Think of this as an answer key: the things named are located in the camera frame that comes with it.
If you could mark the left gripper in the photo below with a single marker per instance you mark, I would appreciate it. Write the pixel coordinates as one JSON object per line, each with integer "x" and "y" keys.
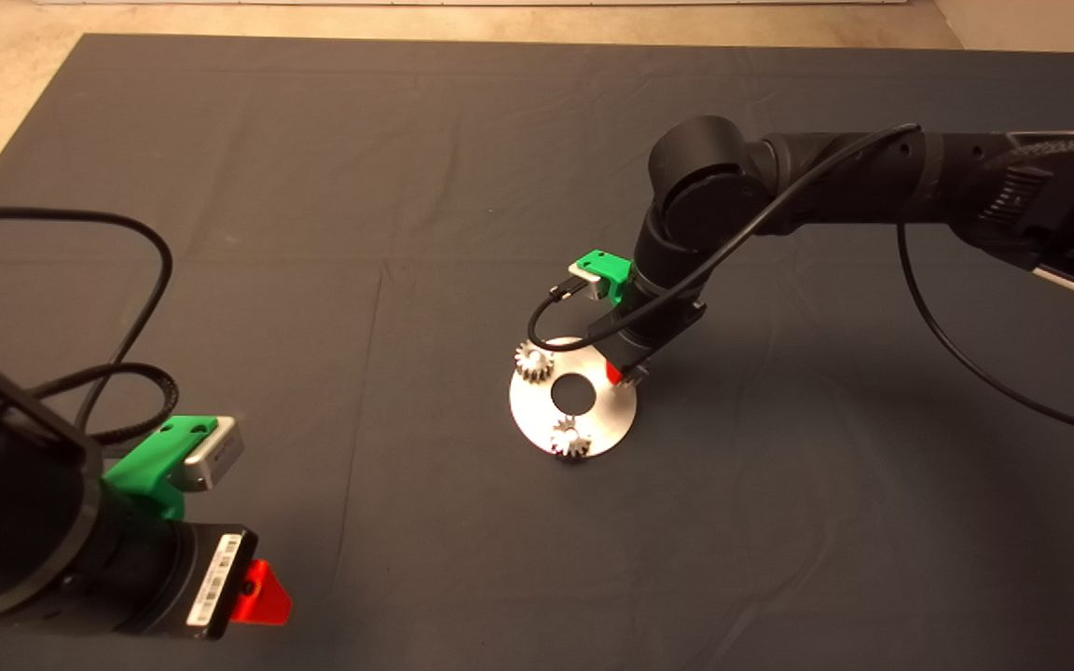
{"x": 201, "y": 578}

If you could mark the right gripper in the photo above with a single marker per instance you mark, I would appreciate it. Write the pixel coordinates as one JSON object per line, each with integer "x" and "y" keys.
{"x": 649, "y": 331}

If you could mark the steel planetary gear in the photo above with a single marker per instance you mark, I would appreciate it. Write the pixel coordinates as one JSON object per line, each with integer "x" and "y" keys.
{"x": 571, "y": 440}
{"x": 533, "y": 359}
{"x": 632, "y": 376}

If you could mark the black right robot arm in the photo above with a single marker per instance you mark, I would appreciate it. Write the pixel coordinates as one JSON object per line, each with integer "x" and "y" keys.
{"x": 714, "y": 186}

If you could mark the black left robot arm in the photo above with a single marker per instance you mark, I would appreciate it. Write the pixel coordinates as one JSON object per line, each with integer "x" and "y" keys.
{"x": 15, "y": 522}

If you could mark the round metal carrier plate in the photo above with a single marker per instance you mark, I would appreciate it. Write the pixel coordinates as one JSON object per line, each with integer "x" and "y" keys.
{"x": 612, "y": 419}

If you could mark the dark grey table cloth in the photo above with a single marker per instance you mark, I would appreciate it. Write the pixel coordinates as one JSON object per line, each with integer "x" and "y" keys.
{"x": 406, "y": 186}

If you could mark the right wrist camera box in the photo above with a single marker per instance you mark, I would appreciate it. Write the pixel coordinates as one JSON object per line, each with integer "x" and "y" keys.
{"x": 586, "y": 280}

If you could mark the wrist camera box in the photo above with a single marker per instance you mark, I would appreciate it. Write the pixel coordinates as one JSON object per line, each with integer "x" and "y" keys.
{"x": 215, "y": 457}
{"x": 586, "y": 280}

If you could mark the right green camera mount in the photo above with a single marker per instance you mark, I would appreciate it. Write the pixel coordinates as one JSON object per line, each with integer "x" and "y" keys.
{"x": 610, "y": 268}

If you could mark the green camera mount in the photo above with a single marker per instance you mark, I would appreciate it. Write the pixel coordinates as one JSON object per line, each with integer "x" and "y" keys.
{"x": 150, "y": 461}
{"x": 610, "y": 268}

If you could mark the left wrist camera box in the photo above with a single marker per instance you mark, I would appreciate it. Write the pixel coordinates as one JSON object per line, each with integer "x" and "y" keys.
{"x": 215, "y": 457}

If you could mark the left green camera mount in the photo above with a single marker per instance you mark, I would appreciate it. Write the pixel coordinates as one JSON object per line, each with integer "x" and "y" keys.
{"x": 150, "y": 461}

